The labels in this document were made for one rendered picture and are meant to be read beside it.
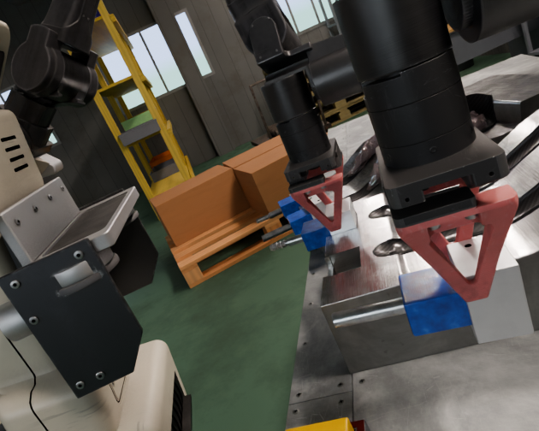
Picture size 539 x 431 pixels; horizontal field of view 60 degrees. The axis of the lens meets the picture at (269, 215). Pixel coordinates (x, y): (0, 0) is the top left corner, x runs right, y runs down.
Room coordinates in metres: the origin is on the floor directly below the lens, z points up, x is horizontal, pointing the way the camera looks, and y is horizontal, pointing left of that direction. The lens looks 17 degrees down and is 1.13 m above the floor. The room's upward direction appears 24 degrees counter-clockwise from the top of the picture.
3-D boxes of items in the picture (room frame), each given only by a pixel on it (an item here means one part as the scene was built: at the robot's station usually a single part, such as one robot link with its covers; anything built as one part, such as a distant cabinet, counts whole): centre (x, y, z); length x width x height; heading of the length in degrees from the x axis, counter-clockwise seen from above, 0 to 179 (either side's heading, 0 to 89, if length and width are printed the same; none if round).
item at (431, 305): (0.29, -0.07, 0.93); 0.13 x 0.05 x 0.05; 72
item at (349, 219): (0.61, -0.04, 0.89); 0.13 x 0.05 x 0.05; 73
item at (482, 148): (0.28, -0.11, 1.06); 0.10 x 0.07 x 0.07; 163
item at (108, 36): (6.41, 0.99, 1.21); 2.66 x 0.71 x 2.43; 2
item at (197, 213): (3.45, 0.10, 0.25); 1.41 x 0.96 x 0.51; 104
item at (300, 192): (0.58, -0.08, 0.95); 0.07 x 0.07 x 0.09; 72
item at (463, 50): (4.91, -2.74, 0.33); 1.23 x 0.65 x 0.66; 92
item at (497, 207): (0.27, -0.11, 0.99); 0.07 x 0.07 x 0.09; 73
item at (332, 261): (0.49, -0.05, 0.87); 0.05 x 0.05 x 0.04; 73
